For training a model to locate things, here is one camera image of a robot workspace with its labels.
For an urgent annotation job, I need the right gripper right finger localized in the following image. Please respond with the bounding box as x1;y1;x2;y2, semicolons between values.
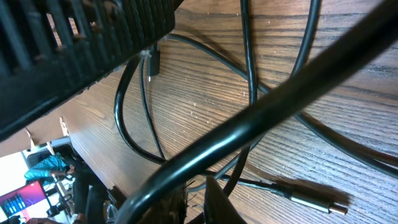
204;176;246;224

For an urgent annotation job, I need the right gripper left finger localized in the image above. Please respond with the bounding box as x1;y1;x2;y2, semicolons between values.
138;187;188;224

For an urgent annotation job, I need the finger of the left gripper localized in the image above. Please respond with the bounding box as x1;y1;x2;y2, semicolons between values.
1;0;180;140

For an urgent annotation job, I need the black usb cable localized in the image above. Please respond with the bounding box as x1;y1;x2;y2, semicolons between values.
113;0;349;216
113;0;398;224

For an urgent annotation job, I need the person in teal shirt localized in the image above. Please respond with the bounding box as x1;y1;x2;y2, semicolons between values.
24;152;108;224

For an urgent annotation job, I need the background monitor screen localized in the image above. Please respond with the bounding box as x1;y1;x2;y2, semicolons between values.
1;181;50;222

